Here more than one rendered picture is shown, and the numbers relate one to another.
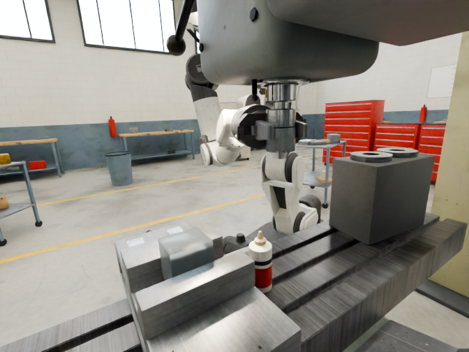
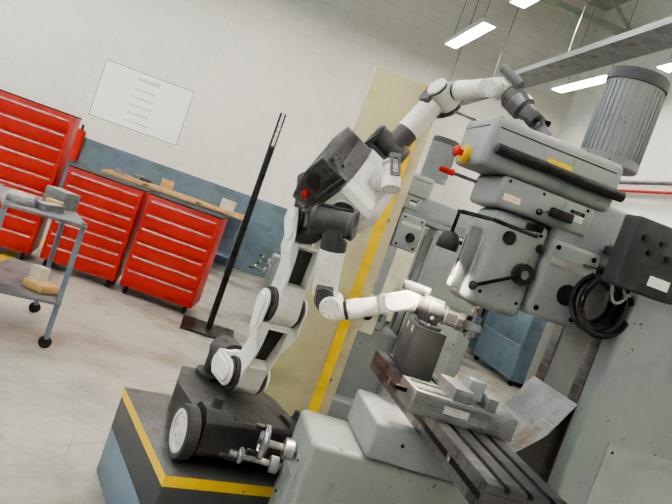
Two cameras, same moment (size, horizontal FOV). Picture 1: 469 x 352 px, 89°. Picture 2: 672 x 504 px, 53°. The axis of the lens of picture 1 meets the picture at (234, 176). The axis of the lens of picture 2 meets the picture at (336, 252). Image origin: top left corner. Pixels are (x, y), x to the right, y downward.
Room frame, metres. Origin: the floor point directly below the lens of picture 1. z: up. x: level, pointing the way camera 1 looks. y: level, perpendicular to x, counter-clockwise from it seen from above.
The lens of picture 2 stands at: (0.08, 2.23, 1.45)
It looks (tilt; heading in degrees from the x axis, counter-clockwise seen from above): 3 degrees down; 290
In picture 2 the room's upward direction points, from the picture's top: 20 degrees clockwise
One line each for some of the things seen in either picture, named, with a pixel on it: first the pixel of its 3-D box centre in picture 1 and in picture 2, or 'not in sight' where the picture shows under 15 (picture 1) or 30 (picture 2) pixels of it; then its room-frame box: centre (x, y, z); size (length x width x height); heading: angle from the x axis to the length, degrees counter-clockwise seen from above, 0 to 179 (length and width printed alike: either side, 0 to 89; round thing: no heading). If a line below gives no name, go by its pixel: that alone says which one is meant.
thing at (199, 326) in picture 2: not in sight; (245, 223); (3.06, -3.31, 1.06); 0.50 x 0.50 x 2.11; 31
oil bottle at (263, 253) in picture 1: (260, 259); not in sight; (0.37, -0.04, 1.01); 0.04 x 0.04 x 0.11
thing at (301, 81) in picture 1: (280, 82); not in sight; (0.39, -0.08, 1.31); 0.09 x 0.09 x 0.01
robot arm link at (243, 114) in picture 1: (262, 128); (445, 316); (0.47, -0.06, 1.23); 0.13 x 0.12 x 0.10; 102
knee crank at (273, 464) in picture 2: not in sight; (251, 458); (0.91, 0.08, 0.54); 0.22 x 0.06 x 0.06; 31
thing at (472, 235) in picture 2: not in sight; (464, 256); (0.48, -0.02, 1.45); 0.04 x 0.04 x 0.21; 31
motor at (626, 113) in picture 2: not in sight; (622, 121); (0.17, -0.21, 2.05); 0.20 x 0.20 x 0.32
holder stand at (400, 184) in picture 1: (379, 190); (419, 346); (0.59, -0.38, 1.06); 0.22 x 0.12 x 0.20; 115
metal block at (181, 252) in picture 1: (186, 258); (472, 388); (0.30, 0.07, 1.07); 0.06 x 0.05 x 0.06; 123
